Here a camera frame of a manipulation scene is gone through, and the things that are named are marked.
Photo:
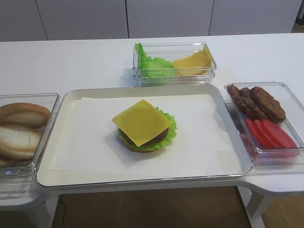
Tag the sesame top burger bun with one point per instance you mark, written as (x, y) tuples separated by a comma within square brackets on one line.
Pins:
[(26, 114)]

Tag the yellow cheese slice on burger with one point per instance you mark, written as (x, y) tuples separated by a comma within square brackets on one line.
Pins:
[(141, 122)]

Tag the green lettuce leaf on burger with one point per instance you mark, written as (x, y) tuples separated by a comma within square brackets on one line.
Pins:
[(172, 130)]

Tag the green lettuce leaves in container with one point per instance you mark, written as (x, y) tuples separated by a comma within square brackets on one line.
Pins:
[(153, 67)]

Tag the clear lettuce cheese container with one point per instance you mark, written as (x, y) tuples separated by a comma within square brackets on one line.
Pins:
[(171, 52)]

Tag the yellow cheese slices in container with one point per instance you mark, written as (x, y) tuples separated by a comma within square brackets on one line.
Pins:
[(196, 64)]

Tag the brown burger patty on burger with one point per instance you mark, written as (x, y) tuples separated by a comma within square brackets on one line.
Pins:
[(155, 140)]

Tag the bottom burger bun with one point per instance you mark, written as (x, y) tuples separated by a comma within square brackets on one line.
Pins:
[(141, 149)]

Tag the white serving tray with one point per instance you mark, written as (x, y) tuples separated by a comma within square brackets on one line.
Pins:
[(49, 178)]

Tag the white paper sheet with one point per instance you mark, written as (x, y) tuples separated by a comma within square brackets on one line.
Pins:
[(202, 146)]

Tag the left brown patty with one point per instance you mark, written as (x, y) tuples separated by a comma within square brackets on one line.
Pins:
[(238, 101)]

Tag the middle brown patty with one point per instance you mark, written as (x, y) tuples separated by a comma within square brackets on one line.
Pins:
[(249, 102)]

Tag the left red tomato slice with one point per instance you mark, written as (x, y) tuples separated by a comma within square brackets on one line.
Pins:
[(259, 135)]

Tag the red tomato slice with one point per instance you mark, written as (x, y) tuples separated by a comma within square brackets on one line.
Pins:
[(267, 135), (259, 135), (280, 134)]

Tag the right brown patty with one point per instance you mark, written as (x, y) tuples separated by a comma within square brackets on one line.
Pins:
[(268, 104)]

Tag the clear patty tomato container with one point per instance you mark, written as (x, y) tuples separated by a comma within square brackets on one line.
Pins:
[(293, 125)]

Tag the middle red tomato slice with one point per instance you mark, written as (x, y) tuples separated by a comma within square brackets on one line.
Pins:
[(267, 135)]

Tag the clear bun container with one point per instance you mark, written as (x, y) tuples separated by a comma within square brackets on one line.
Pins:
[(13, 170)]

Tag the right red tomato slice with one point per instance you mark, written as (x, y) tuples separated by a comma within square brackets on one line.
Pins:
[(280, 134)]

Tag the upper bun half in container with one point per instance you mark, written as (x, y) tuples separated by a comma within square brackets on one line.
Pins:
[(13, 133)]

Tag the bun half in container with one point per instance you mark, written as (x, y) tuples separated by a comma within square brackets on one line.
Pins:
[(18, 151), (13, 133)]

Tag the lower bun half in container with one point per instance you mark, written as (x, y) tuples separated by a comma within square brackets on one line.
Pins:
[(18, 151)]

